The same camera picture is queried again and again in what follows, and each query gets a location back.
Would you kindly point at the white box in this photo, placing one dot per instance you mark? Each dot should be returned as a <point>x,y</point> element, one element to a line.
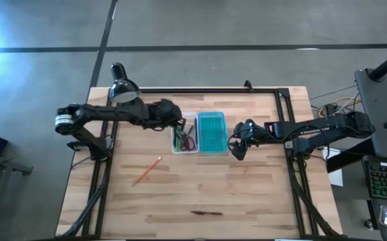
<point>334,174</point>

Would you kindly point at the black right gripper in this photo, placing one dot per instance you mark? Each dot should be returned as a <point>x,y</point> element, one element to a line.
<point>253,132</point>

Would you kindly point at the black desk lamp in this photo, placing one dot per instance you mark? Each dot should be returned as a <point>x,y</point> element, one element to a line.
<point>124,90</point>

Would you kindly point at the black aluminium table frame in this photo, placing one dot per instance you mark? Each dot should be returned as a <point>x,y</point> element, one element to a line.
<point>213,90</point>

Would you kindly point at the clear plastic supply box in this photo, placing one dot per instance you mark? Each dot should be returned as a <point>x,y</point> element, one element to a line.
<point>193,151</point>

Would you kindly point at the orange pencil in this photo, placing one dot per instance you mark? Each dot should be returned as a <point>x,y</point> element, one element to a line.
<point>146,171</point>

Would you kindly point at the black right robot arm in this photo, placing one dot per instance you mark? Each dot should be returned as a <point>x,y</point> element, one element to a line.
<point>314,130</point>

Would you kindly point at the black pen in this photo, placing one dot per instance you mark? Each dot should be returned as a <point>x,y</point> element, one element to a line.
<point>187,136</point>

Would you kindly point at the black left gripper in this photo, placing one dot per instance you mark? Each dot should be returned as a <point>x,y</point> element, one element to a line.
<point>163,114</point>

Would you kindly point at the brown Paper Mate pen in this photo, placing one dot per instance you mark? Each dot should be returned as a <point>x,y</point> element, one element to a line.
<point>207,213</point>

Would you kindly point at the black clamp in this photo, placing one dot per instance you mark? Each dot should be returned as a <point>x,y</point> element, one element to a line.
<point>248,85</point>

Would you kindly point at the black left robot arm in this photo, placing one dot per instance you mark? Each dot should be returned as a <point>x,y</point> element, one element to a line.
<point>113,114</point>

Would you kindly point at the green marker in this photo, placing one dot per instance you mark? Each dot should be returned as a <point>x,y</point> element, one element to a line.
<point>176,142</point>

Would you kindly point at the teal plastic box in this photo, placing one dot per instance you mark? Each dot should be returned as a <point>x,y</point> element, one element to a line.
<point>212,132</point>

